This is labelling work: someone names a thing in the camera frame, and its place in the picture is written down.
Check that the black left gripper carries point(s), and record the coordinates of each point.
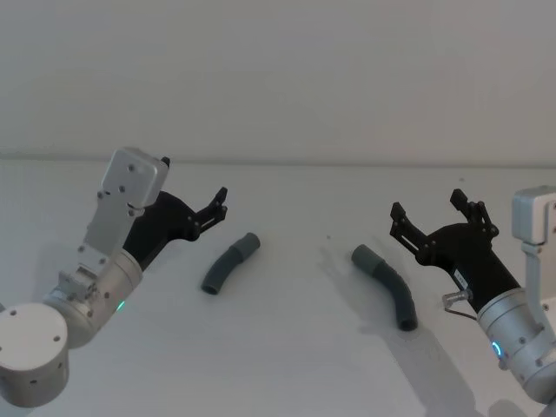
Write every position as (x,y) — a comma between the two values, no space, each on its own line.
(152,230)

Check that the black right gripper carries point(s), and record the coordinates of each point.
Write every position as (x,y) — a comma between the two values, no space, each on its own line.
(473,260)

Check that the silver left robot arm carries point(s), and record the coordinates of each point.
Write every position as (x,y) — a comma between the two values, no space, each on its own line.
(30,347)

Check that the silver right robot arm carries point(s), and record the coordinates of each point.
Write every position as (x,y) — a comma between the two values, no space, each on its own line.
(512,330)

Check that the curved grey pipe piece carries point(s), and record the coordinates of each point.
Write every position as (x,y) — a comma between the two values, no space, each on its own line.
(393,282)
(226,269)

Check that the white curtain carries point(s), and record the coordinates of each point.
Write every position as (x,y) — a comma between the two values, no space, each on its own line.
(278,78)

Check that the white table cloth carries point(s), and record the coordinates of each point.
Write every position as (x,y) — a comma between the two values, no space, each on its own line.
(278,347)

